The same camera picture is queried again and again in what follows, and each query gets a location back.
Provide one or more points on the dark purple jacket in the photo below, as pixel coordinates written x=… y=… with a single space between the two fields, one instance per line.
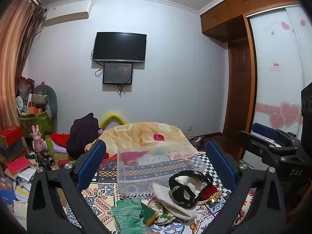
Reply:
x=81 y=136

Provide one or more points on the brown striped curtain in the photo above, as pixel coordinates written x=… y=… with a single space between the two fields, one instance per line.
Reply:
x=13 y=53

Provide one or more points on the dark green cloth yellow edge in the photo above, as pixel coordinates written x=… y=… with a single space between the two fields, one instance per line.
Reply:
x=148 y=213

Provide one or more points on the red cylinder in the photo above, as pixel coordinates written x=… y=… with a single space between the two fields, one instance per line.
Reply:
x=64 y=163

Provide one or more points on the green bag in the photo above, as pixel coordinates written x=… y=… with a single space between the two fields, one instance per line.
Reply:
x=36 y=123

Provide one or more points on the brown wooden door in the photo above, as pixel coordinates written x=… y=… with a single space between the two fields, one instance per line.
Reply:
x=240 y=85

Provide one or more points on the red box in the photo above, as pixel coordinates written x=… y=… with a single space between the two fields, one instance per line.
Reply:
x=11 y=135

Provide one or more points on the red and gold ornament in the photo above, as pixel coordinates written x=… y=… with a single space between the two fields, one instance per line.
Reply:
x=214 y=198

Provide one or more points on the green bottle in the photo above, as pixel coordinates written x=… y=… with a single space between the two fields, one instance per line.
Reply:
x=50 y=146

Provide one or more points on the clear plastic storage box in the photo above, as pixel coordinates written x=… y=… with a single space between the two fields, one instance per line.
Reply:
x=156 y=173

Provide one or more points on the black flashlight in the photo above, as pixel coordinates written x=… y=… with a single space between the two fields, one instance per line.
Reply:
x=46 y=157

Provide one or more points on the white heart-print sliding door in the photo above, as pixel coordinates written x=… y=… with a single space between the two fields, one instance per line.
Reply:
x=275 y=82

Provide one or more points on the red label door sticker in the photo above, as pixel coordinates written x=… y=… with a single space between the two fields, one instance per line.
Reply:
x=276 y=65

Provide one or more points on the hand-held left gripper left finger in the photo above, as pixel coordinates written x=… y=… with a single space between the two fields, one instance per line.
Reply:
x=94 y=154

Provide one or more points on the small red cloth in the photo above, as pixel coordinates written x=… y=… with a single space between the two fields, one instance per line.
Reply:
x=209 y=191

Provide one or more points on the yellow foam tube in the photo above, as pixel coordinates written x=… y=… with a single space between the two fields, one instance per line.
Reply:
x=112 y=116

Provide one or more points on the green knit glove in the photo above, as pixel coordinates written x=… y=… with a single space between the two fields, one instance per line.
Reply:
x=128 y=215

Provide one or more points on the red book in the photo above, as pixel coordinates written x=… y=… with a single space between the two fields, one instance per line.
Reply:
x=18 y=165

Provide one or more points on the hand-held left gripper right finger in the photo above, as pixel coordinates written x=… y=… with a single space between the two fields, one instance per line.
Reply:
x=219 y=162

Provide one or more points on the wooden wardrobe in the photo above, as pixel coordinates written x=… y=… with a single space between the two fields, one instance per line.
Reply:
x=226 y=12

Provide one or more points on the red cloth in box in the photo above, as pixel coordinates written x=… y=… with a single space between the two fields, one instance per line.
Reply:
x=129 y=158

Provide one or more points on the black wall television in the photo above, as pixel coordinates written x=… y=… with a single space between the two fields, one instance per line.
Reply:
x=120 y=46

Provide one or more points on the grey plush toy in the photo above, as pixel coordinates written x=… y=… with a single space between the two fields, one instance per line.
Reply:
x=42 y=98

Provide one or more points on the black patterned headband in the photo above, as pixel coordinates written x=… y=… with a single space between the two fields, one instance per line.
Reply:
x=178 y=190

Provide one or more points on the white patterned cloth in box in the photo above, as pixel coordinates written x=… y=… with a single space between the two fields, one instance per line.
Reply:
x=148 y=160

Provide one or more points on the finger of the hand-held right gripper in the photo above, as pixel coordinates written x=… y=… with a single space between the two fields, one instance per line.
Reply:
x=264 y=129
x=253 y=142

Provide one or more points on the pink bunny toy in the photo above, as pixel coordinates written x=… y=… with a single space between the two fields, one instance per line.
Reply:
x=37 y=139

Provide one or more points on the pile of papers and books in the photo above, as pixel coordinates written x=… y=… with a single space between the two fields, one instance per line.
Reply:
x=22 y=187

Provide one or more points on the white air conditioner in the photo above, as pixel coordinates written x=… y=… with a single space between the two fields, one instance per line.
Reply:
x=67 y=12

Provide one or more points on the blue book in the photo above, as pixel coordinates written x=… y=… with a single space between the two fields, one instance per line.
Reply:
x=6 y=190

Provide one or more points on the colourful patterned blanket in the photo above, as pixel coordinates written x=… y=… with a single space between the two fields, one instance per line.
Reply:
x=102 y=197

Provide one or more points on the small black wall monitor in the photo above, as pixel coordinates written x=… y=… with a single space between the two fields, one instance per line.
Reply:
x=117 y=73

